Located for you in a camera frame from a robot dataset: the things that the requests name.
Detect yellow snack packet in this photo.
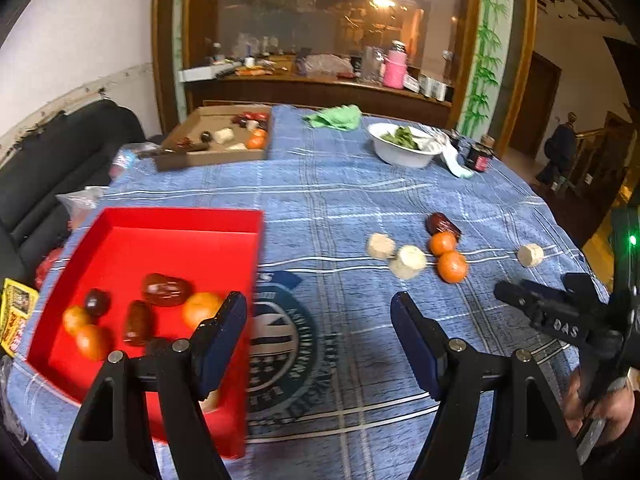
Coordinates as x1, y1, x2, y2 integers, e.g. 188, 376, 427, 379
0, 277, 41, 358

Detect green lettuce leaves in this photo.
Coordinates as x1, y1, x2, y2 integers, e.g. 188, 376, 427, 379
381, 126, 420, 150

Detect brownish orange fruit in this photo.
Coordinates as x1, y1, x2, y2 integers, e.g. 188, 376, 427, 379
76, 325, 113, 362

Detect cardboard box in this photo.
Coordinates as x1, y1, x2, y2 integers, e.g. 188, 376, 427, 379
152, 105, 273, 173

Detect brown wooden door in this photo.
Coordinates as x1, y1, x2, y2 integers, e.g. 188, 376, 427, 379
507, 52, 563, 161

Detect red plastic bag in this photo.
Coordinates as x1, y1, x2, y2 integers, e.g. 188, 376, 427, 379
34, 247, 66, 286

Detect blue plaid tablecloth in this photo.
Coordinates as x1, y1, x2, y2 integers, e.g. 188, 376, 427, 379
0, 105, 616, 480

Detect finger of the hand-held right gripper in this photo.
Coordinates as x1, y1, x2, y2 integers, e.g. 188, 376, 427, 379
494, 281, 603, 348
520, 272, 610, 308

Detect white bowl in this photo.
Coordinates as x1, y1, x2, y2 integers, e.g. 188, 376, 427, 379
367, 122, 445, 168

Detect wooden framed glass partition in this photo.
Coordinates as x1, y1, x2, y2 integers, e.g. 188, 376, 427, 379
152, 0, 538, 158

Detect black jar with red label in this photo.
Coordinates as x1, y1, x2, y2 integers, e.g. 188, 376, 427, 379
467, 142, 493, 173

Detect pink jar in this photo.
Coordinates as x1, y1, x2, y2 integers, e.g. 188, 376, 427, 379
382, 40, 408, 88

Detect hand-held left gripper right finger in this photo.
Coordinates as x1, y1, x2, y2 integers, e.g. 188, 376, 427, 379
389, 290, 584, 480

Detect glass mug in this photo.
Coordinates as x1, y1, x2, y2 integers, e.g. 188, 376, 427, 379
361, 46, 386, 83

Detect dark hanging jacket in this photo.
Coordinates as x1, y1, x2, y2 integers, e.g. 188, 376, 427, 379
537, 112, 578, 186

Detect crumpled clear plastic bag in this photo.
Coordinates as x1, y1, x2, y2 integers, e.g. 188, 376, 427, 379
55, 186, 108, 231

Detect white cloth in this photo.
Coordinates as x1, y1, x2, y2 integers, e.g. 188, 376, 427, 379
415, 127, 475, 179

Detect wooden stair railing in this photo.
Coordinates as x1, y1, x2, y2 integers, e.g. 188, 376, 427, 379
570, 105, 640, 241

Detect person's right hand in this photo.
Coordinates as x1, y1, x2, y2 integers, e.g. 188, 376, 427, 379
567, 366, 640, 449

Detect green bamboo wall decal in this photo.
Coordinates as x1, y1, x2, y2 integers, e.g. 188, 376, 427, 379
460, 0, 513, 133

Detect black sofa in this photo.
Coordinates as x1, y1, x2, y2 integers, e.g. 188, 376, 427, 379
0, 99, 163, 271

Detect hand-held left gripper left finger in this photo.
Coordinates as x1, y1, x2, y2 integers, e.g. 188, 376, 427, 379
57, 290, 249, 480

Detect green cloth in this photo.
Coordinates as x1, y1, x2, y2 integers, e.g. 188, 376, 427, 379
302, 105, 362, 132

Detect wooden counter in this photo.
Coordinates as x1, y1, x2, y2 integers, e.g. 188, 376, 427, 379
177, 72, 453, 121

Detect long white box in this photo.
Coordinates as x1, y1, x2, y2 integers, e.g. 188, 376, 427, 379
178, 66, 221, 82

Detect red tray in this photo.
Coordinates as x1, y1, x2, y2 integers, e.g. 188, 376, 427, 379
25, 206, 266, 461

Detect small orange tangerine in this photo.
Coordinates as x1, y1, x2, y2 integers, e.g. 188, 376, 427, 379
62, 306, 93, 336

